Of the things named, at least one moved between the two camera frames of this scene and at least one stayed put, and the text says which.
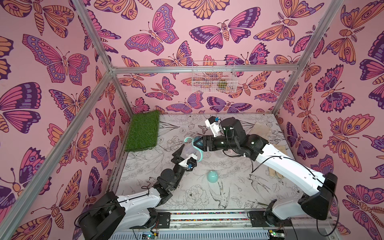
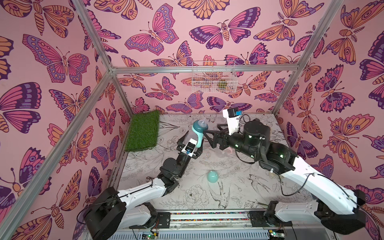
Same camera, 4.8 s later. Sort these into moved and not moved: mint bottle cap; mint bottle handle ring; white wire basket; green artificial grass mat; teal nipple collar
Moved: teal nipple collar; mint bottle handle ring
Not moved: mint bottle cap; white wire basket; green artificial grass mat
